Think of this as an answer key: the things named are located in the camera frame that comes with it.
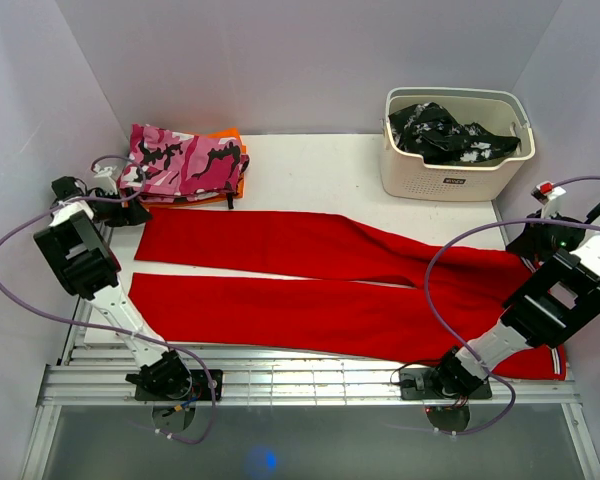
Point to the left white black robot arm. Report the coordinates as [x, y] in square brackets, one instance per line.
[85, 266]

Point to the aluminium rail frame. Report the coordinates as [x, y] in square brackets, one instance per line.
[90, 372]

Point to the orange folded trousers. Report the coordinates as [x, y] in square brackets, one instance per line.
[190, 202]

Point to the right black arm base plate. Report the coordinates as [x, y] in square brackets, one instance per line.
[416, 384]

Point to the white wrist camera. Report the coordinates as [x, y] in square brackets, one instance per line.
[106, 178]
[550, 197]

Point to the cream perforated plastic basket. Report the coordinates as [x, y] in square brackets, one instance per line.
[501, 113]

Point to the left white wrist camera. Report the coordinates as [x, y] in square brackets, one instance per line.
[106, 178]

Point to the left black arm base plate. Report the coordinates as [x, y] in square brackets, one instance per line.
[201, 387]

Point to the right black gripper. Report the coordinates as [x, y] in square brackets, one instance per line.
[530, 242]

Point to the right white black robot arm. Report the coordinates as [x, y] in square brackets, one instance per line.
[559, 299]

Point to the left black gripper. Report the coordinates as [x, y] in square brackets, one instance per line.
[132, 215]

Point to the red trousers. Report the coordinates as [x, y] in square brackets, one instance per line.
[317, 282]

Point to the pink camouflage folded trousers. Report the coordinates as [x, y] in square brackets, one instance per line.
[180, 162]

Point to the black white floral trousers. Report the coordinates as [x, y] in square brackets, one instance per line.
[430, 131]

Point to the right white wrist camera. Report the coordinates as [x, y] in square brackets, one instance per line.
[550, 197]

